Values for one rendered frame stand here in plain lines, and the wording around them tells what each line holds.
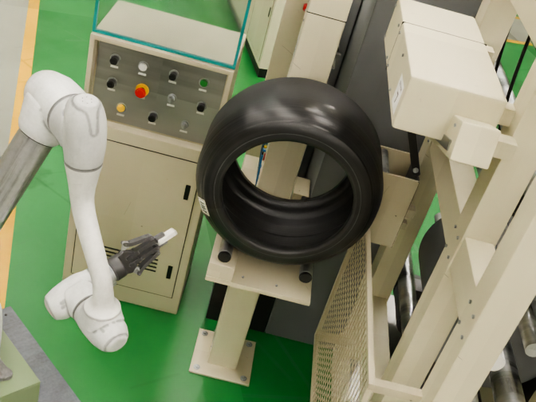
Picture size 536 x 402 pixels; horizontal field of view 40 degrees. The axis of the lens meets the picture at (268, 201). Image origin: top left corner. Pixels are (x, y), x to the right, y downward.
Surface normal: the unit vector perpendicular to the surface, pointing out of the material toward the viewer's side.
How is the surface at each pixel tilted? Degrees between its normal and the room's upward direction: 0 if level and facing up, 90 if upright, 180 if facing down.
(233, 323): 90
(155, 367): 0
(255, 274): 0
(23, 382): 2
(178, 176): 90
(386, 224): 90
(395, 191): 90
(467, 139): 72
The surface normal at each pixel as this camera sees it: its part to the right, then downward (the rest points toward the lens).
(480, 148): -0.02, 0.27
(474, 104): -0.10, 0.54
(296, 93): 0.06, -0.83
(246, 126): -0.40, -0.20
